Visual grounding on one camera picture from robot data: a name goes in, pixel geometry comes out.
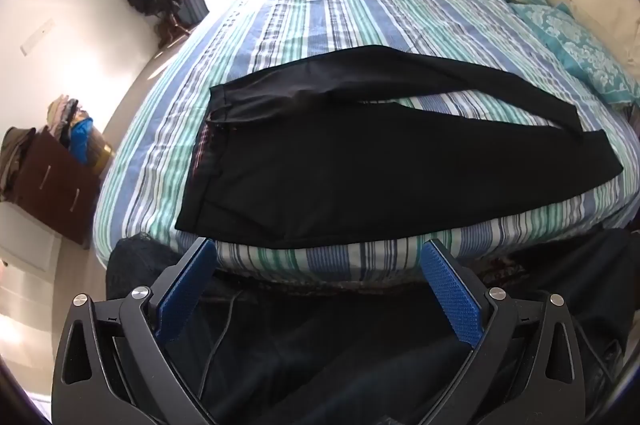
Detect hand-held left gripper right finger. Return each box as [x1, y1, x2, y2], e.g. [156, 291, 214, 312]
[420, 239, 587, 425]

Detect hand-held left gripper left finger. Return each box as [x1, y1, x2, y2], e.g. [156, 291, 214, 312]
[50, 236, 221, 425]

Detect black pants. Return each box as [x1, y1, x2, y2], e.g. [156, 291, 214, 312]
[175, 45, 625, 251]

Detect person's dark clothing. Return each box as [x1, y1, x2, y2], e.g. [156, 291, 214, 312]
[105, 229, 640, 425]

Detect brown drawer chest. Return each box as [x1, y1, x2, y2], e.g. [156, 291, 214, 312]
[11, 127, 104, 249]

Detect stack of folded clothes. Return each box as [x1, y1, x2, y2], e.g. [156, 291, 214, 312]
[47, 95, 88, 150]

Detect olive cloth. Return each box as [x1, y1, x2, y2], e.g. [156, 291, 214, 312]
[0, 127, 39, 202]

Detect wooden coat stand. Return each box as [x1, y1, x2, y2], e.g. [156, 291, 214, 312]
[154, 0, 195, 52]

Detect large teal floral pillow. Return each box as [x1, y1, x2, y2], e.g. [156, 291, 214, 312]
[509, 2, 640, 106]

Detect striped bed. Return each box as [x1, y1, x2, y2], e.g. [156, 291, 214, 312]
[92, 0, 640, 293]

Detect white wall plate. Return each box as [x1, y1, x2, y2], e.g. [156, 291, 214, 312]
[20, 19, 55, 56]

